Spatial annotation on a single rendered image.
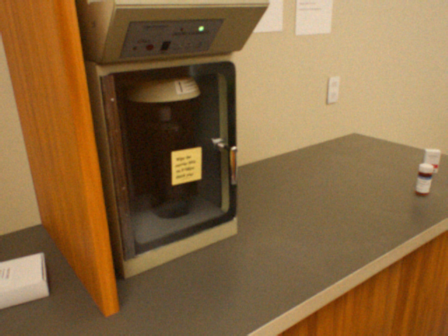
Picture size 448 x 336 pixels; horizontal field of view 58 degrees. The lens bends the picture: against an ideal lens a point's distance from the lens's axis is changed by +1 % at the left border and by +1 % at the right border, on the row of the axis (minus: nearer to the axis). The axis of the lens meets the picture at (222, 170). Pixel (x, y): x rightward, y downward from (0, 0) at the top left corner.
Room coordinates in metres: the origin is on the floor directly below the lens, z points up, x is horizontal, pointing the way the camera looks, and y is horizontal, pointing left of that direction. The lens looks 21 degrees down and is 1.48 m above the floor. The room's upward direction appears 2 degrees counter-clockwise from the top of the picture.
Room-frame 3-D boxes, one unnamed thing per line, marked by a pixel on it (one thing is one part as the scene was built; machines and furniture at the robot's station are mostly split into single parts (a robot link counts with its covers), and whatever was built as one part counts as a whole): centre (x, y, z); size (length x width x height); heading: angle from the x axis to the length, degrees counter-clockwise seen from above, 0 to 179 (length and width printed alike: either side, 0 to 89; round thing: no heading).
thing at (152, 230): (0.84, 0.09, 1.19); 0.30 x 0.01 x 0.40; 125
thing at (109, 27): (0.80, 0.06, 1.46); 0.32 x 0.11 x 0.10; 126
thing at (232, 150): (0.88, -0.02, 1.17); 0.05 x 0.03 x 0.10; 35
